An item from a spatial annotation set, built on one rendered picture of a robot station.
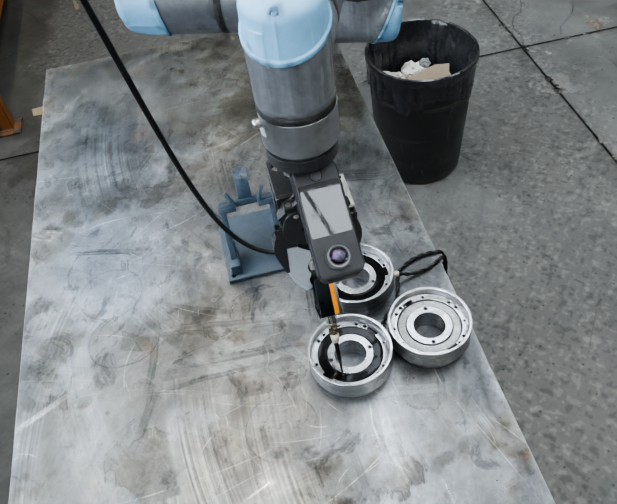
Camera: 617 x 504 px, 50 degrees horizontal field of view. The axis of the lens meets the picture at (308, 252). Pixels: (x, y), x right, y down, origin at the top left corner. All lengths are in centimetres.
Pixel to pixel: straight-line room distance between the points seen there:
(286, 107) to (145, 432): 46
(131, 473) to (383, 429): 30
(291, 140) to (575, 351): 139
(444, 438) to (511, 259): 128
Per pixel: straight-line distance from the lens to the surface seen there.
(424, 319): 89
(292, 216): 67
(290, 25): 54
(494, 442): 83
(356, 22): 115
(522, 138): 245
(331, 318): 79
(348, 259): 63
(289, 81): 57
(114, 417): 90
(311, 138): 61
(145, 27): 70
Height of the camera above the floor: 154
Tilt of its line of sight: 48 degrees down
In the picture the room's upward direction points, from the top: 9 degrees counter-clockwise
